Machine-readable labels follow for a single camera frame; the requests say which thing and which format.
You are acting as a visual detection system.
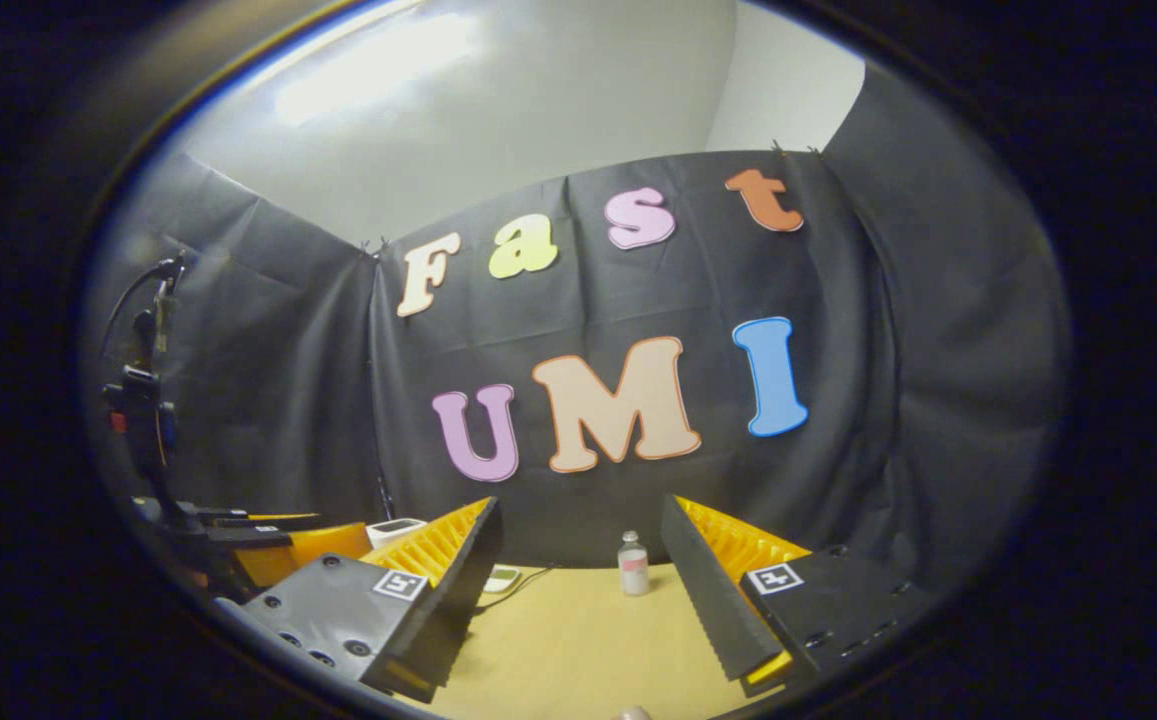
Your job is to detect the clear bottle with pink label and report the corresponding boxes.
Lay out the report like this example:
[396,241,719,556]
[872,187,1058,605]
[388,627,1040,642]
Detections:
[618,531,650,597]

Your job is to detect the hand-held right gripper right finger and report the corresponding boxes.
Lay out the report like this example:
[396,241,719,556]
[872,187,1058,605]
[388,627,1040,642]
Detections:
[660,495,934,698]

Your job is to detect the black power cable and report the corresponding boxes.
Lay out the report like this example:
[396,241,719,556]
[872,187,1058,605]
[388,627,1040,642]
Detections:
[473,565,559,613]

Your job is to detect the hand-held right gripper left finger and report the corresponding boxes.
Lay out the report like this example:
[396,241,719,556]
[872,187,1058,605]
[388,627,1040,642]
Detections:
[238,497,504,703]

